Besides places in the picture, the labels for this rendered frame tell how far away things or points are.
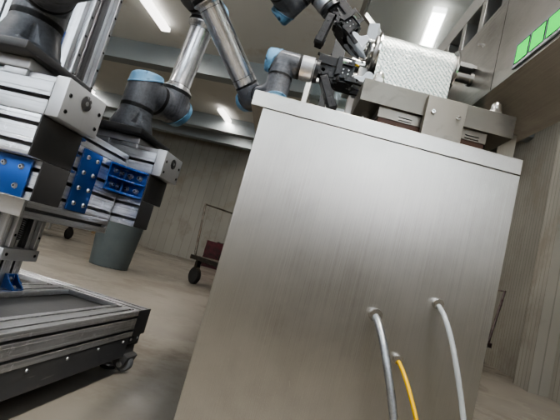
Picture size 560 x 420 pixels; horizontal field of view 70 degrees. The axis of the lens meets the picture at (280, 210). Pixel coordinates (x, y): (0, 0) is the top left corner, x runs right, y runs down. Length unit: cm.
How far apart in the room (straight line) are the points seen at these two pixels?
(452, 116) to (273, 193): 49
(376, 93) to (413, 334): 59
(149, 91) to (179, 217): 935
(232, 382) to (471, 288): 57
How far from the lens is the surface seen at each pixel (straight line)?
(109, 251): 457
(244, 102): 136
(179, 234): 1075
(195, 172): 1091
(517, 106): 141
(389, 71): 136
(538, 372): 444
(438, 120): 110
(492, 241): 105
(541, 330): 441
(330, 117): 99
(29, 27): 113
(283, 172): 95
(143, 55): 692
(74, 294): 166
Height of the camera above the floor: 52
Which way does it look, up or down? 7 degrees up
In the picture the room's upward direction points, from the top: 15 degrees clockwise
